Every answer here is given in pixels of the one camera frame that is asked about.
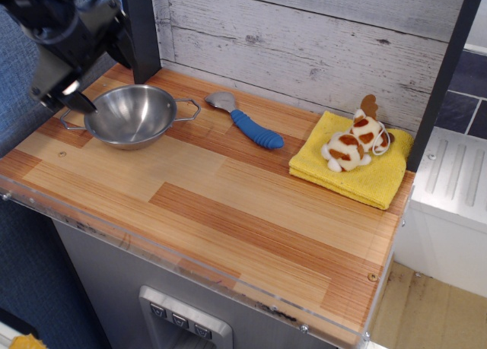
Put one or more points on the clear acrylic table guard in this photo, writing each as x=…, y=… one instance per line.
x=304, y=256

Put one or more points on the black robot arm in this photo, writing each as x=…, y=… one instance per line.
x=71, y=35

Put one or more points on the metal bowl with handles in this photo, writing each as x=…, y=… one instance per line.
x=130, y=117

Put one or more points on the brown white plush toy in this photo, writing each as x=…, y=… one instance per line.
x=366, y=136

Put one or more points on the grey toy fridge cabinet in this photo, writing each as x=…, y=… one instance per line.
x=112, y=278

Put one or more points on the yellow object bottom left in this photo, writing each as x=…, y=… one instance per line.
x=26, y=342

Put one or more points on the dark grey right post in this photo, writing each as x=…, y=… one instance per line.
x=451, y=58

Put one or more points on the blue handled metal scoop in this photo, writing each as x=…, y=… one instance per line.
x=263, y=137

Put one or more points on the yellow folded cloth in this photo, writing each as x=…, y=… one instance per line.
x=374, y=184

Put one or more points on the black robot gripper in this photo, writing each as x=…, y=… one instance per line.
x=70, y=40

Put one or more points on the silver dispenser button panel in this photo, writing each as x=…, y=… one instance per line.
x=172, y=323

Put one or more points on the white cabinet at right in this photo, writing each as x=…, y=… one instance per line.
x=444, y=227

